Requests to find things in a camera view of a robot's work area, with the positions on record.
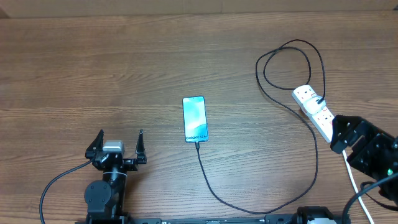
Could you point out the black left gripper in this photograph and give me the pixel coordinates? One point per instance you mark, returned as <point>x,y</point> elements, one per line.
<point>132,164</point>

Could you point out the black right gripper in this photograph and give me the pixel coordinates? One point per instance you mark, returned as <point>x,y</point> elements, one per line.
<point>369,139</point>

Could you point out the white power extension strip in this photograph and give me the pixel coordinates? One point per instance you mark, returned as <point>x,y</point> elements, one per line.
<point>323,119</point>

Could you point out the Samsung Galaxy smartphone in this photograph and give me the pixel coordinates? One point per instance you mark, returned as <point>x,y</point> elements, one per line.
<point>194,118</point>

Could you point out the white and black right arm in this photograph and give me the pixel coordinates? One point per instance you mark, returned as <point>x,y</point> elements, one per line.
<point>318,215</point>

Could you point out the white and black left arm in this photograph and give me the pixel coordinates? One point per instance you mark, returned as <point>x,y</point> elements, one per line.
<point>105,197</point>

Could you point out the white USB charger adapter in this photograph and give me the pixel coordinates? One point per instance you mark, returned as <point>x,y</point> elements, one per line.
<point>313,105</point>

